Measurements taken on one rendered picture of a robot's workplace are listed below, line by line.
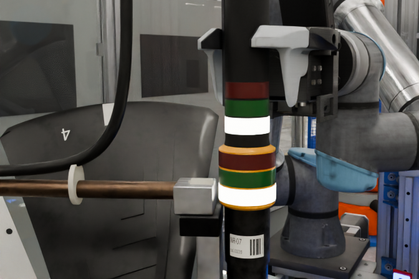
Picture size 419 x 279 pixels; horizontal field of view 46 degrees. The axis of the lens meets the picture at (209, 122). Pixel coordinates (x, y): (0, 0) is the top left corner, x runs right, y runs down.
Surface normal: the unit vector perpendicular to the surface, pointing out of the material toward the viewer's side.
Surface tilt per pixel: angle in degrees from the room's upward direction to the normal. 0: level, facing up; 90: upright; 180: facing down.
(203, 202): 90
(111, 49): 90
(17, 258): 50
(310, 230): 73
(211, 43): 90
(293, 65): 90
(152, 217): 42
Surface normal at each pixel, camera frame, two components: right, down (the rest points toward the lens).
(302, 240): -0.50, -0.19
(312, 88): 0.86, 0.04
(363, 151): 0.13, 0.11
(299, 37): 0.71, 0.07
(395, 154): 0.12, 0.35
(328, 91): -0.51, 0.10
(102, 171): -0.06, -0.62
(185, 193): -0.11, 0.12
